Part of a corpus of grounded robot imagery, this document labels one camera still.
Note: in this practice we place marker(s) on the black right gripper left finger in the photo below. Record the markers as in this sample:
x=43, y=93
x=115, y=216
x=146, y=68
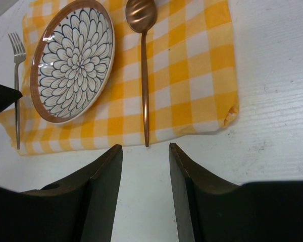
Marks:
x=79, y=207

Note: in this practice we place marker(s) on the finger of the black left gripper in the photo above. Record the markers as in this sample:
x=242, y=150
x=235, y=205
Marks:
x=8, y=96

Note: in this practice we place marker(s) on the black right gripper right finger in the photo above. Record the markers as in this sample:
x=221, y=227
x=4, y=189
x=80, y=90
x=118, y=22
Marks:
x=210, y=208

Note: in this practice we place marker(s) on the silver metal fork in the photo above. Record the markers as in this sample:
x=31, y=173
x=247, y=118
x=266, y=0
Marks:
x=19, y=57

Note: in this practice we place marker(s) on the floral plate with brown rim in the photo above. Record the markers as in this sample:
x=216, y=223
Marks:
x=72, y=62

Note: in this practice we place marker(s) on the yellow white checkered cloth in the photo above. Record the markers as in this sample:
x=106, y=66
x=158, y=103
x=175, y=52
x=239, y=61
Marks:
x=191, y=77

